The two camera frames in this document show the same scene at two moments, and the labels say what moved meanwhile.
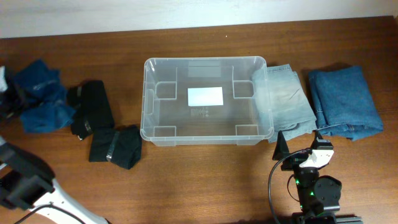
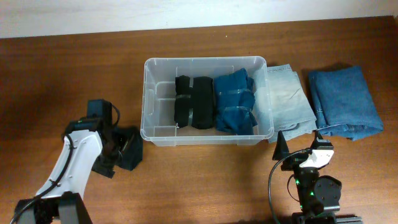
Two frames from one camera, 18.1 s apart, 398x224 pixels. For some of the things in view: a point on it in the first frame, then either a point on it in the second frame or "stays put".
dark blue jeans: x=45 y=103 → x=234 y=100
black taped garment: x=92 y=108 → x=199 y=98
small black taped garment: x=121 y=145 stays put
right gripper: x=295 y=161 stays put
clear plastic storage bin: x=205 y=101 stays put
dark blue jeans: x=343 y=102 stays put
